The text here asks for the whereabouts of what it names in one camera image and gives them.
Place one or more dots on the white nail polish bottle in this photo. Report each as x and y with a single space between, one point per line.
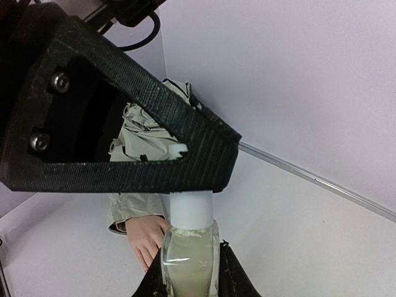
190 262

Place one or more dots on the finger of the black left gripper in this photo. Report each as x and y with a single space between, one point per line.
212 145

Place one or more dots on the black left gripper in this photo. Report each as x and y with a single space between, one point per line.
46 97

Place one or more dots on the mannequin hand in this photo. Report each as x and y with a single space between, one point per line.
145 236

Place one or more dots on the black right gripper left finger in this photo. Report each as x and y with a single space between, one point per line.
152 283

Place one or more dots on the aluminium back table rail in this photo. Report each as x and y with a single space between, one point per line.
319 181

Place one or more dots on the beige jacket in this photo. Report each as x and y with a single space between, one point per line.
140 136

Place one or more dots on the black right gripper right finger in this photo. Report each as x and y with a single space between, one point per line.
233 281

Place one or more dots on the white nail polish cap brush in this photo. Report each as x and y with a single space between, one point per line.
191 210

